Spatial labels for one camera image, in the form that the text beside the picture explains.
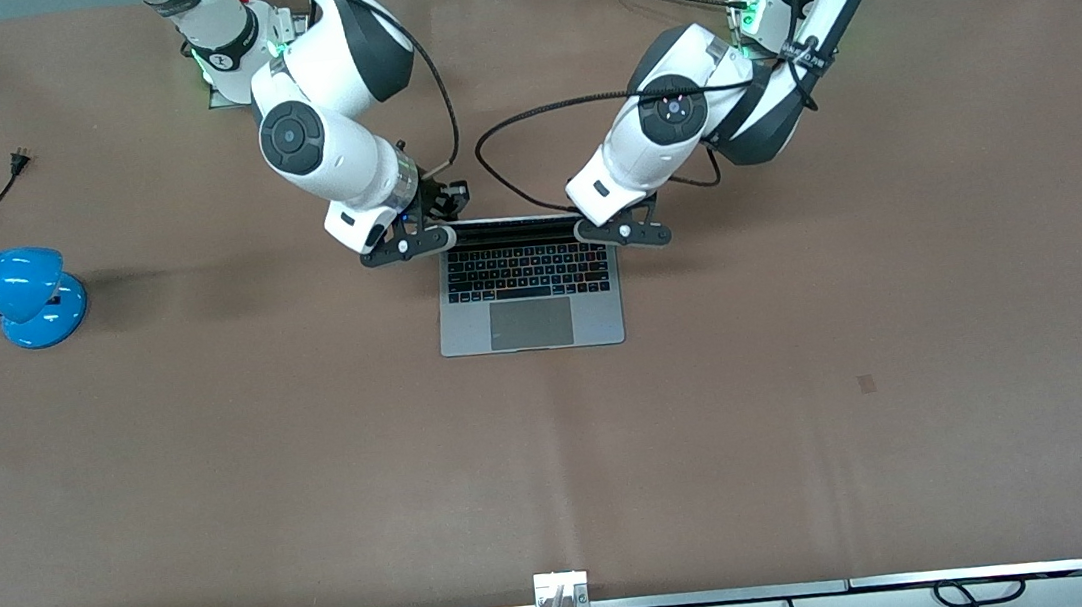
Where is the silver camera pole bracket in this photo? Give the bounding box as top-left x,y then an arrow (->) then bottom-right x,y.
532,568 -> 592,607

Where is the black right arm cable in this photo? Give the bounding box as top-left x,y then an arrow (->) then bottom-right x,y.
298,0 -> 466,189

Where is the blue desk lamp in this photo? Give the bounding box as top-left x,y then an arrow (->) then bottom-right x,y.
0,223 -> 94,353

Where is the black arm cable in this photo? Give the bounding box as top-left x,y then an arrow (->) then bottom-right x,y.
298,0 -> 466,189
457,0 -> 836,220

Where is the black looped floor cable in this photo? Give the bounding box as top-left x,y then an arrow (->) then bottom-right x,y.
932,572 -> 1028,607

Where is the brown table cover sheet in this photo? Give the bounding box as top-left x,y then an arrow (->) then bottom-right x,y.
0,0 -> 1082,607

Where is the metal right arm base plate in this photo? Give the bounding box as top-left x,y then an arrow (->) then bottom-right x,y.
198,8 -> 321,111

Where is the grey laptop with black keyboard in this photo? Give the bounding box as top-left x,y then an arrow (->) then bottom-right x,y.
427,204 -> 628,363

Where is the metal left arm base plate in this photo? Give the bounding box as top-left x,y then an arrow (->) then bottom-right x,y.
725,0 -> 840,65

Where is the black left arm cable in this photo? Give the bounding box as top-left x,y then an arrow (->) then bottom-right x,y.
457,0 -> 836,220

